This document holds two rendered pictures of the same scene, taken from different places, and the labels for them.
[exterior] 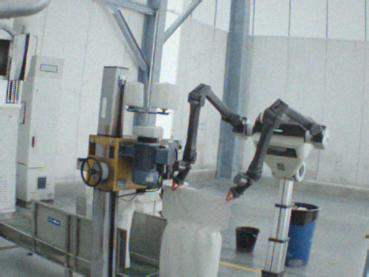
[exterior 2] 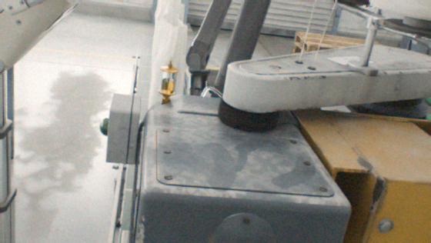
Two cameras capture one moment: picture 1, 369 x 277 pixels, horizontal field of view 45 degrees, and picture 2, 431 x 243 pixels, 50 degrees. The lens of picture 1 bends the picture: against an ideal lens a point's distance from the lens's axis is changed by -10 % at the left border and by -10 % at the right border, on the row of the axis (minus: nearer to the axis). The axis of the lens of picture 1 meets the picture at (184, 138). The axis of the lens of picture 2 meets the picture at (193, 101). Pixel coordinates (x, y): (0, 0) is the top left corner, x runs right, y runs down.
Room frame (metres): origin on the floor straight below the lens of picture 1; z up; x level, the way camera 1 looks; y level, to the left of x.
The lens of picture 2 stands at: (3.72, 0.62, 1.59)
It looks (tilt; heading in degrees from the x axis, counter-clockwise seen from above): 20 degrees down; 229
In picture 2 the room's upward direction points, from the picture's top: 8 degrees clockwise
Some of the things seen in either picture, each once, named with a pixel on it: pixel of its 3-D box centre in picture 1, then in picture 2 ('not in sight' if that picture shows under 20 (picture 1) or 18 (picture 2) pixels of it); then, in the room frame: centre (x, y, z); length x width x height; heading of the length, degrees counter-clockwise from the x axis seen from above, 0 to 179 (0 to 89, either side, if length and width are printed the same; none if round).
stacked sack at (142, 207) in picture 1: (146, 204); not in sight; (6.09, 0.41, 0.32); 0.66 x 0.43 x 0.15; 148
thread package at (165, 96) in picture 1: (165, 96); not in sight; (2.97, 0.14, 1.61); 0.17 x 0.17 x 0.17
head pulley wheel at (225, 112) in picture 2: not in sight; (248, 111); (3.24, 0.19, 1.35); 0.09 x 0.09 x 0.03
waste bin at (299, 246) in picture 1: (296, 234); not in sight; (4.99, -1.30, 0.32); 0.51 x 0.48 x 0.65; 146
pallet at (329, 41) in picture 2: not in sight; (343, 47); (-1.96, -2.85, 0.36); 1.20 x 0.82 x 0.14; 142
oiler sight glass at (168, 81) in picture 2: not in sight; (168, 81); (3.30, 0.08, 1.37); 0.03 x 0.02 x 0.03; 56
